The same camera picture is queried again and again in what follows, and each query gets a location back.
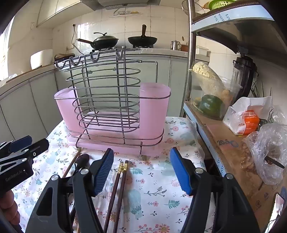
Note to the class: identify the white plastic box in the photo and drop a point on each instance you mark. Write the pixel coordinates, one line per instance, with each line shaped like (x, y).
(201, 51)

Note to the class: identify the glass wok lid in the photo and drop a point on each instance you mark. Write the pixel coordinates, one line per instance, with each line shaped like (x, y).
(105, 38)

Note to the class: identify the metal shelf rack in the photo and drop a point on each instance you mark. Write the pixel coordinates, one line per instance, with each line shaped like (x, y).
(191, 67)

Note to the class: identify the white plastic bag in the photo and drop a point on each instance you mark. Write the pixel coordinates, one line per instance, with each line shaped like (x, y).
(231, 116)

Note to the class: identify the wall cabinet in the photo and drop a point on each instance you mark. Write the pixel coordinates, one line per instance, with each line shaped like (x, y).
(60, 11)

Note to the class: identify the brown pot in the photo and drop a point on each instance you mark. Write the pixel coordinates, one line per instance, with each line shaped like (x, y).
(184, 47)

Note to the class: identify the steel kettle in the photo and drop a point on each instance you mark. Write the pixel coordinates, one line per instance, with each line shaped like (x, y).
(175, 46)

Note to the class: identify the clear plastic bag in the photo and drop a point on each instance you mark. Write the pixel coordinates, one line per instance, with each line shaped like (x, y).
(266, 143)

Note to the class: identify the brown wooden chopstick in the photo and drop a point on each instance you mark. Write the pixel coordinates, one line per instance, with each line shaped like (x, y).
(71, 163)

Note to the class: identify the napa cabbage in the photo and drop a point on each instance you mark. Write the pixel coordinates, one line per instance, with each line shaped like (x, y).
(205, 72)

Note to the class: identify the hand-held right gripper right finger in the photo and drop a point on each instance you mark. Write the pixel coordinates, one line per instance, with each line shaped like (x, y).
(180, 172)

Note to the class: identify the green pepper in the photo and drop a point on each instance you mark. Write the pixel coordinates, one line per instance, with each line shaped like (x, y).
(210, 105)

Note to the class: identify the black frying wok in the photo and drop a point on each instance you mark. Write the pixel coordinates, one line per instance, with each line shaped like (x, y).
(142, 40)

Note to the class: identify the metal strainer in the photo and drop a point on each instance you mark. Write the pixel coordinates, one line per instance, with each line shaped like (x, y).
(190, 7)

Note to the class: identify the small wall shelf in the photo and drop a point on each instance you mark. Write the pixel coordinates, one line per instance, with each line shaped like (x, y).
(125, 13)

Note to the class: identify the clear plastic container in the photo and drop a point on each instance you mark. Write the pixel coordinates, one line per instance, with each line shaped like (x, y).
(231, 89)

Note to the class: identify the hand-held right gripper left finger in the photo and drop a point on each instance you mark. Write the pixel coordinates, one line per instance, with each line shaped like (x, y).
(104, 172)

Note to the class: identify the person's left hand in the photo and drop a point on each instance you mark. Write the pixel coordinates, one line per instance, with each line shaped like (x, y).
(7, 208)

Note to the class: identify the black blender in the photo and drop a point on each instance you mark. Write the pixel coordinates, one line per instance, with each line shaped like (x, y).
(245, 74)

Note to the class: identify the pink plastic utensil cup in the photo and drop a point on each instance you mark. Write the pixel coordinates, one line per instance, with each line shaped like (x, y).
(154, 112)
(64, 116)

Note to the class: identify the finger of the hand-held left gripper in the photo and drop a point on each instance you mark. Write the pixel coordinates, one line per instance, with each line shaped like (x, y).
(20, 142)
(37, 146)

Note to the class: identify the cardboard sheet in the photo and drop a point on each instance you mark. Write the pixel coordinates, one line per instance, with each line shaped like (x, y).
(224, 143)

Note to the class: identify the kitchen counter cabinets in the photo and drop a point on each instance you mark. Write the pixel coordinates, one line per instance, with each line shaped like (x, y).
(27, 103)

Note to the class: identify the orange packet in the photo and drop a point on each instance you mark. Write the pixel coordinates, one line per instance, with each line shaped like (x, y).
(250, 123)

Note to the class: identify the range hood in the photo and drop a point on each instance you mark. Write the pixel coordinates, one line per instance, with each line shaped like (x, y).
(112, 3)

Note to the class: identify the dark flat griddle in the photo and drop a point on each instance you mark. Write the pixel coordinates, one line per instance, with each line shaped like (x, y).
(65, 57)

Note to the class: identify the floral tablecloth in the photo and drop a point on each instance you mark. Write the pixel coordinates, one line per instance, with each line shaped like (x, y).
(157, 201)

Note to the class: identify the green plastic basket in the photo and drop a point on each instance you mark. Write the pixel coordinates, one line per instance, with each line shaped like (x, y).
(220, 5)

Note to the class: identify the white rice cooker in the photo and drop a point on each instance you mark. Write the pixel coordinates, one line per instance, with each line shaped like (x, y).
(41, 59)

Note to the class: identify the gas stove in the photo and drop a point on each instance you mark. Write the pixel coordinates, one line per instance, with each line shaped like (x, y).
(125, 47)

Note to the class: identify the window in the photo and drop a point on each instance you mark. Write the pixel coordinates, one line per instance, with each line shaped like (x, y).
(4, 51)

